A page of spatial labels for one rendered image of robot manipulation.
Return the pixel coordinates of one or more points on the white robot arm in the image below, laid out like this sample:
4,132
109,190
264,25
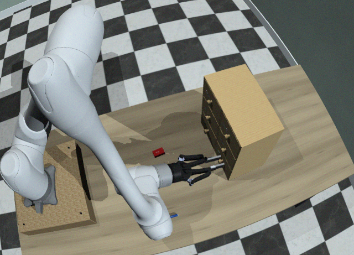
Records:
60,85

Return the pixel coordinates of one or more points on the small wooden chest of drawers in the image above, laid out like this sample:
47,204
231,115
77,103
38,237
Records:
250,115

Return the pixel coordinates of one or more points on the red nine-volt battery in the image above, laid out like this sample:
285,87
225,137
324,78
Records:
158,152

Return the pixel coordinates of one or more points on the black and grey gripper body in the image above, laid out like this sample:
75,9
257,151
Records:
179,172

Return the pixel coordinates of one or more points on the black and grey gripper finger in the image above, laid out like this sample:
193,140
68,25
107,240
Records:
200,159
207,172

